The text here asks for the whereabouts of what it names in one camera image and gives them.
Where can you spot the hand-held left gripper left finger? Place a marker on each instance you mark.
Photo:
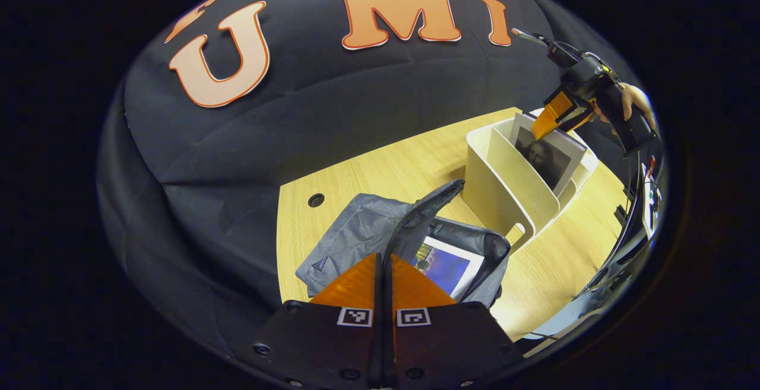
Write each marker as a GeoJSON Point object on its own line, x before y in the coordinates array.
{"type": "Point", "coordinates": [320, 348]}

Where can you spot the blue book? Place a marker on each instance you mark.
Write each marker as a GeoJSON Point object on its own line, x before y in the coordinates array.
{"type": "Point", "coordinates": [445, 268]}

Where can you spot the white book with portrait cover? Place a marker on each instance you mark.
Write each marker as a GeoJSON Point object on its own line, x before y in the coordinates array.
{"type": "Point", "coordinates": [546, 158]}

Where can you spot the dark grey schoolbag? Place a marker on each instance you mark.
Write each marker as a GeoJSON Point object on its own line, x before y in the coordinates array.
{"type": "Point", "coordinates": [362, 230]}

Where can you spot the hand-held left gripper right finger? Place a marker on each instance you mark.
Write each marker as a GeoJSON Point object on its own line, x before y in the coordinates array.
{"type": "Point", "coordinates": [451, 348]}

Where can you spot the white bookshelf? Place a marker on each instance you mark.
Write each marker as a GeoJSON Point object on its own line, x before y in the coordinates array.
{"type": "Point", "coordinates": [504, 182]}

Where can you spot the white device with red part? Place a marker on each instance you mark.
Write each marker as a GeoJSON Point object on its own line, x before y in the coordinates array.
{"type": "Point", "coordinates": [651, 200]}

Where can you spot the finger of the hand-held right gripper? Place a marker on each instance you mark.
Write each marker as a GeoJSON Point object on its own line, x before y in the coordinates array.
{"type": "Point", "coordinates": [579, 119]}
{"type": "Point", "coordinates": [551, 114]}

